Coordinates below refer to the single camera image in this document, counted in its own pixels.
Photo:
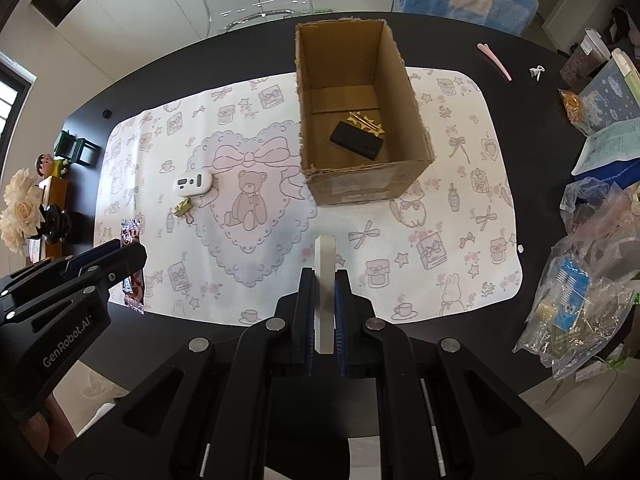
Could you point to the small white clip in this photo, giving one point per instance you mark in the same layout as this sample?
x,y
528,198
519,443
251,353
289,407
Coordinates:
x,y
536,71

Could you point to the dark red snack packet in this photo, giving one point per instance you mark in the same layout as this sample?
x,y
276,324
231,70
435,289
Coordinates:
x,y
133,280

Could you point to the wooden box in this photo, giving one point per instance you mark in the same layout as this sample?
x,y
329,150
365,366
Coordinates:
x,y
54,192

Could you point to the clear container with dark contents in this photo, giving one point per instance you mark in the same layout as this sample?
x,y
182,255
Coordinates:
x,y
584,57

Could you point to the blue star printed storage box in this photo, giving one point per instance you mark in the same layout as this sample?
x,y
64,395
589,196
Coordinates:
x,y
610,92

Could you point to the small green stool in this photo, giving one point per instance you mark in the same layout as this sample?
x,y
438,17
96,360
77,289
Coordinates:
x,y
75,148

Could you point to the light blue paper sheet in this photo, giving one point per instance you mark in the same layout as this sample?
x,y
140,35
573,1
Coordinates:
x,y
612,147

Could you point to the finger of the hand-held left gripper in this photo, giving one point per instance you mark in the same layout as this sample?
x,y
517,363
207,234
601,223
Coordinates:
x,y
125,262
95,259

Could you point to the gold binder clip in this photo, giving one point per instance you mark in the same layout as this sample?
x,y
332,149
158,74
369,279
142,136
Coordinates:
x,y
184,208

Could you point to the crumpled clear plastic bag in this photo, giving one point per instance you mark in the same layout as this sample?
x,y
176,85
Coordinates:
x,y
597,202

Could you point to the pink hair clip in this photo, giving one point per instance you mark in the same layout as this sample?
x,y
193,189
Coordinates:
x,y
495,61

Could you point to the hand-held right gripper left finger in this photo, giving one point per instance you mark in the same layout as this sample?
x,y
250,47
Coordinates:
x,y
308,320

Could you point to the black rectangular case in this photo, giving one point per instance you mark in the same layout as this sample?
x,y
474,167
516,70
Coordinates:
x,y
356,141

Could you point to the brown cardboard box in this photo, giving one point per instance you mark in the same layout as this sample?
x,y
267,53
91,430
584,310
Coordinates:
x,y
395,180

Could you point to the white block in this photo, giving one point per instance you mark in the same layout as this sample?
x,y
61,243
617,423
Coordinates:
x,y
325,290

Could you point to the black desktop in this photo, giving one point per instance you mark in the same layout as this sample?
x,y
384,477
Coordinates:
x,y
525,160

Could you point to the white oval remote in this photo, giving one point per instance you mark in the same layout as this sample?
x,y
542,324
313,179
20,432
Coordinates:
x,y
193,182

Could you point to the gold star hair clip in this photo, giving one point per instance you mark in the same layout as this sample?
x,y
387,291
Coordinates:
x,y
369,123

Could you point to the clear plastic bag of packets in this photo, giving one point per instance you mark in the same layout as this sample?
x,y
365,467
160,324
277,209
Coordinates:
x,y
585,310

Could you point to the cream artificial flowers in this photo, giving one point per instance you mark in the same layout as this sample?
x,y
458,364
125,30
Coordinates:
x,y
20,210

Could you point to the bear and bow printed mat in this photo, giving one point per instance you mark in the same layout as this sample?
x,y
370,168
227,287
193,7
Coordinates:
x,y
260,260

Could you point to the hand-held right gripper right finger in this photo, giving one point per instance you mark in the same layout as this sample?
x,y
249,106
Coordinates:
x,y
342,320

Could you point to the yellow snack bag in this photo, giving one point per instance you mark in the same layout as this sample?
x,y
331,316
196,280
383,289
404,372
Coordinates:
x,y
574,106

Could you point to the small doll figurine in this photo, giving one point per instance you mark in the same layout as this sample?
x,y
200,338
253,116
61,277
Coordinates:
x,y
45,166

